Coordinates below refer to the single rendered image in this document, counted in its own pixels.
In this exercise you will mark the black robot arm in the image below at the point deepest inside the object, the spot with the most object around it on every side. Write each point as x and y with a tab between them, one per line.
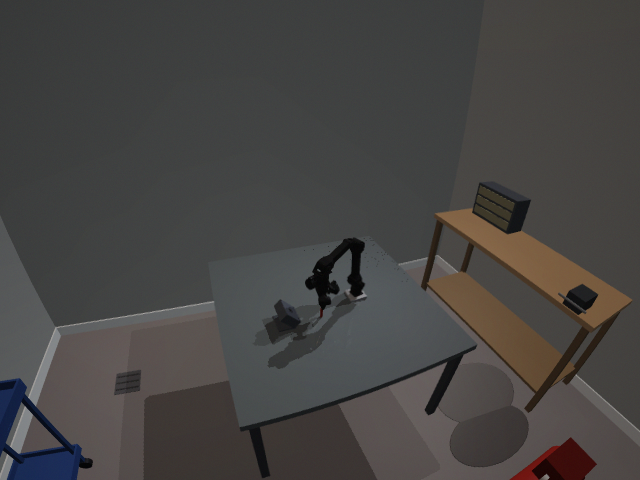
326	264

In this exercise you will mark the grey sloped panel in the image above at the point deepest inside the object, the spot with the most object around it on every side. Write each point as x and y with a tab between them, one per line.
286	317

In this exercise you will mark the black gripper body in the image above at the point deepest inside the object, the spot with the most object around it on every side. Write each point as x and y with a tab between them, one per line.
324	299

